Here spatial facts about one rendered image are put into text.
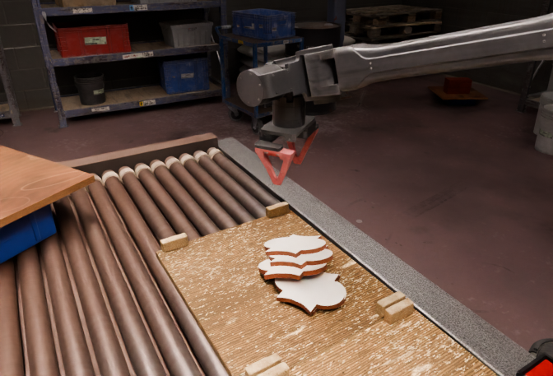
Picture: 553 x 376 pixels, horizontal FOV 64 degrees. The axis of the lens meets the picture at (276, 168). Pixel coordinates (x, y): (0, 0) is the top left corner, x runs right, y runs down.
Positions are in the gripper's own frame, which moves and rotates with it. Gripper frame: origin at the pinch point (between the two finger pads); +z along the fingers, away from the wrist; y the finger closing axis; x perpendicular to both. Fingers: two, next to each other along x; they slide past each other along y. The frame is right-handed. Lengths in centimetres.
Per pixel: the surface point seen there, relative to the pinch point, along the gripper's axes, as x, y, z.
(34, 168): -68, 1, 13
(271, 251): -3.4, -0.2, 19.5
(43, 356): -29, 35, 25
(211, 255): -16.7, 2.1, 23.1
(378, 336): 21.3, 10.1, 22.9
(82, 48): -319, -253, 46
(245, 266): -8.1, 2.3, 23.1
